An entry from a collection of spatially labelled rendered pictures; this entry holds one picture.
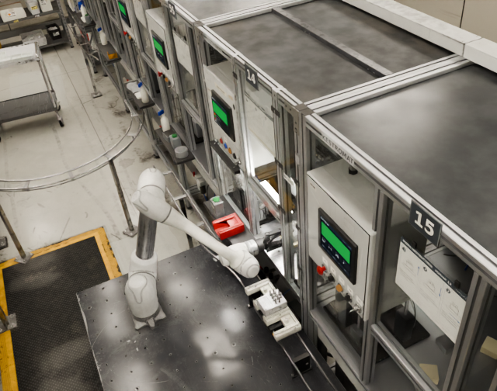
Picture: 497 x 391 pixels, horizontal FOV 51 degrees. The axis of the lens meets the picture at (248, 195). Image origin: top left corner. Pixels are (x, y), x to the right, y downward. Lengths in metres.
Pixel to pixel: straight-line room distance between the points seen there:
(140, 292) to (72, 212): 2.35
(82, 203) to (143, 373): 2.64
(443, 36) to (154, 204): 1.50
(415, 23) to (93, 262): 3.11
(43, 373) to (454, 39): 3.20
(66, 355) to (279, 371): 1.74
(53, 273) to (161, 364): 1.92
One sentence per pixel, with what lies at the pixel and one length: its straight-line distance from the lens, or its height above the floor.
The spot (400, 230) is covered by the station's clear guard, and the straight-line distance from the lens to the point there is 1.68.
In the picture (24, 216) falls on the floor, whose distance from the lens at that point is 5.32.
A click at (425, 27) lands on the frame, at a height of 2.08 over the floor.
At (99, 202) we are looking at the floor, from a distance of 5.14.
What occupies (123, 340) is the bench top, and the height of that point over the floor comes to 0.68.
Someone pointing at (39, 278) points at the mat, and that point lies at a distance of 4.59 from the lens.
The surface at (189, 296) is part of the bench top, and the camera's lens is 3.13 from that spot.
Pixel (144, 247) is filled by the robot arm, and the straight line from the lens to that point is 2.94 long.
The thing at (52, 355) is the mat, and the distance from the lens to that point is 4.02.
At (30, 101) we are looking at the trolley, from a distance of 6.77.
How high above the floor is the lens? 3.01
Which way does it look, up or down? 39 degrees down
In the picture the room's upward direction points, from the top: 6 degrees counter-clockwise
